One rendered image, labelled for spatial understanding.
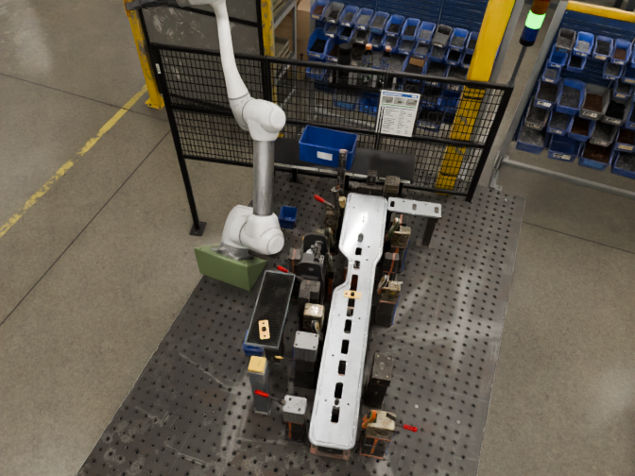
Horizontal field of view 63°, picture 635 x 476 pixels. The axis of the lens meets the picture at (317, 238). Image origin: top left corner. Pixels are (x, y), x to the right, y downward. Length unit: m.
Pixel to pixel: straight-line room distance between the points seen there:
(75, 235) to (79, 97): 1.73
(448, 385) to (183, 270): 2.07
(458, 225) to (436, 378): 1.02
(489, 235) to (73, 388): 2.69
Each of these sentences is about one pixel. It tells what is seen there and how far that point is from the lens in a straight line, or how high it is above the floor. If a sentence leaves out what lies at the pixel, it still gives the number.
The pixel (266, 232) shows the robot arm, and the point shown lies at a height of 1.10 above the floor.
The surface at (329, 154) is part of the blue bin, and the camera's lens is 2.93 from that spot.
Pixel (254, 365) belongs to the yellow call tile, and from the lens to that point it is 2.13.
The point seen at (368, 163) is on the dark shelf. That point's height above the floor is 1.03.
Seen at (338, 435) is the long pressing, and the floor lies 1.00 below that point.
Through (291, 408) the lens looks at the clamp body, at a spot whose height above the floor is 1.06.
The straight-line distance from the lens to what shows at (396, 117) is 2.97.
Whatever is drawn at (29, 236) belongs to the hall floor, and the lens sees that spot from 4.44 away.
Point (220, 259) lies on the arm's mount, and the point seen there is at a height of 0.92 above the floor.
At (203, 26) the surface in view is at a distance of 4.47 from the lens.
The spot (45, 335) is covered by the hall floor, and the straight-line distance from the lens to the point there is 3.87.
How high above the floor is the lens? 3.09
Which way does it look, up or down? 51 degrees down
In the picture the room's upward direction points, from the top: 2 degrees clockwise
